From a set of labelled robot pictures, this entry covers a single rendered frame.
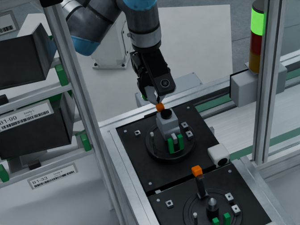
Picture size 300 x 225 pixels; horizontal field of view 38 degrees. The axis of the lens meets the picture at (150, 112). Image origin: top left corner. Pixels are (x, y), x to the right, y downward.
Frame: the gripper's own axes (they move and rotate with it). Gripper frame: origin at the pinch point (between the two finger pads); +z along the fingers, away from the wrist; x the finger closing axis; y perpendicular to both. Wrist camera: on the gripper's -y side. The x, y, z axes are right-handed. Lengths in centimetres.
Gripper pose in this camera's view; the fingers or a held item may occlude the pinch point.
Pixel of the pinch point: (158, 103)
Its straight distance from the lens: 116.8
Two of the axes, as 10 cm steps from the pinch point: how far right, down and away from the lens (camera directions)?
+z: 1.2, 6.8, 7.2
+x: -9.2, 3.4, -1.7
